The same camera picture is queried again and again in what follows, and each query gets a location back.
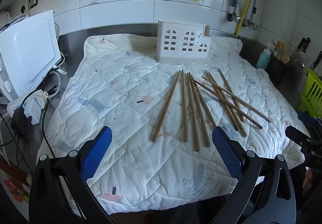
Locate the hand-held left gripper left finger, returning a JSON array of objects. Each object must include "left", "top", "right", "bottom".
[{"left": 29, "top": 126, "right": 116, "bottom": 224}]

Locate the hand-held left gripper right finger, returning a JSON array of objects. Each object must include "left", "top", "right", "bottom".
[{"left": 211, "top": 126, "right": 297, "bottom": 224}]

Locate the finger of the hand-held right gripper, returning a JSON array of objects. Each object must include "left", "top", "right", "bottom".
[
  {"left": 297, "top": 111, "right": 322, "bottom": 127},
  {"left": 285, "top": 125, "right": 316, "bottom": 147}
]

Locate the group of wooden chopsticks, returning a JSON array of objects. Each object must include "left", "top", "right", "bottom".
[{"left": 151, "top": 68, "right": 271, "bottom": 152}]

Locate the white house-shaped utensil holder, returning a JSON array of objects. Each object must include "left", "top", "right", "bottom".
[{"left": 157, "top": 20, "right": 212, "bottom": 64}]

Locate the person's right hand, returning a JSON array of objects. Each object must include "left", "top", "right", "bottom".
[{"left": 302, "top": 168, "right": 316, "bottom": 194}]

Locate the green plastic rack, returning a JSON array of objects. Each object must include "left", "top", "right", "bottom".
[{"left": 299, "top": 68, "right": 322, "bottom": 114}]

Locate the white quilted printed mat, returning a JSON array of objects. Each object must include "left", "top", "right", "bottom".
[{"left": 44, "top": 34, "right": 311, "bottom": 214}]

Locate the black utensil container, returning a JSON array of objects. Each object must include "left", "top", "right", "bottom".
[{"left": 269, "top": 50, "right": 290, "bottom": 84}]

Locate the teal plastic bottle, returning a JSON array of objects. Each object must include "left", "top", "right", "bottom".
[{"left": 257, "top": 43, "right": 273, "bottom": 69}]

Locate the white power strip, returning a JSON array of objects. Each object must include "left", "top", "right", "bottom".
[{"left": 7, "top": 89, "right": 48, "bottom": 125}]

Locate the black power adapter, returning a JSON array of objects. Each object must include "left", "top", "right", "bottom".
[{"left": 10, "top": 108, "right": 29, "bottom": 137}]

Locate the red patterned cloth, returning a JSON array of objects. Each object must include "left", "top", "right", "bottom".
[{"left": 0, "top": 156, "right": 33, "bottom": 205}]

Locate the white microwave oven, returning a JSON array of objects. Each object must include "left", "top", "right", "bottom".
[{"left": 0, "top": 10, "right": 62, "bottom": 102}]

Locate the metal pipe valve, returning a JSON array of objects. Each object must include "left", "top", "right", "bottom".
[{"left": 226, "top": 12, "right": 257, "bottom": 30}]

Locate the black handled knife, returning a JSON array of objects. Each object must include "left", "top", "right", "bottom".
[
  {"left": 313, "top": 51, "right": 322, "bottom": 69},
  {"left": 297, "top": 37, "right": 311, "bottom": 54}
]

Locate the black power cable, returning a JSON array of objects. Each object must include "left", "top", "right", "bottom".
[{"left": 0, "top": 89, "right": 54, "bottom": 174}]

